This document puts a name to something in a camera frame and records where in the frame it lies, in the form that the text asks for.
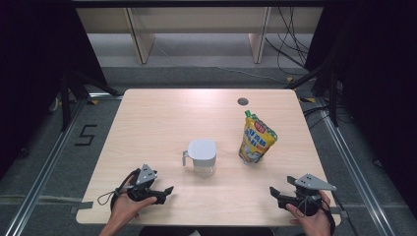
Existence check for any metal floor rail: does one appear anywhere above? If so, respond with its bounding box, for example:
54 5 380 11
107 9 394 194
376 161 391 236
314 97 391 236
3 92 124 236

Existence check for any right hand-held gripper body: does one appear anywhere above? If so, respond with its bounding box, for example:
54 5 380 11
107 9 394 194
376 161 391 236
278 173 337 217

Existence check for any light wooden shelf unit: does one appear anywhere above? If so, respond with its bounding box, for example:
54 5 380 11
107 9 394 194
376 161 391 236
75 6 325 66

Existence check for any clear jar with white lid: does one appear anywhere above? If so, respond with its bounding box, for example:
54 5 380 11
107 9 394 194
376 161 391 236
181 139 218 178

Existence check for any black tripod stand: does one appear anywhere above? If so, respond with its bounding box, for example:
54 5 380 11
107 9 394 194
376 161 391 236
59 69 122 133
284 61 341 128

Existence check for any bundle of black cables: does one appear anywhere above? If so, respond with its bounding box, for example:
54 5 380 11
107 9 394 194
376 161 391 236
264 6 312 77

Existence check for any yellow spouted pouch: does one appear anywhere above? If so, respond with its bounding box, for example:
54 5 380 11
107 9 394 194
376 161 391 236
238 109 278 165

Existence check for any person's right hand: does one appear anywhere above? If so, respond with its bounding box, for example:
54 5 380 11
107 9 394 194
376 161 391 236
285 190 332 236

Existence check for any black wrist cord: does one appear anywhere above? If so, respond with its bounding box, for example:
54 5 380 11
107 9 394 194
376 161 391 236
96 167 142 211
320 198 337 236

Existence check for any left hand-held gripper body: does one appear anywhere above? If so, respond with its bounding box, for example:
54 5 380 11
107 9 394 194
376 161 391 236
127 163 165 203

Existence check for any black curtain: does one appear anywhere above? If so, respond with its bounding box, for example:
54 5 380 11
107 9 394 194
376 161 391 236
0 0 108 180
304 0 417 219

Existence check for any person's left hand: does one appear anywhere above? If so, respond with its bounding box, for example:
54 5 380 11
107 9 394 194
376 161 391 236
110 192 158 228

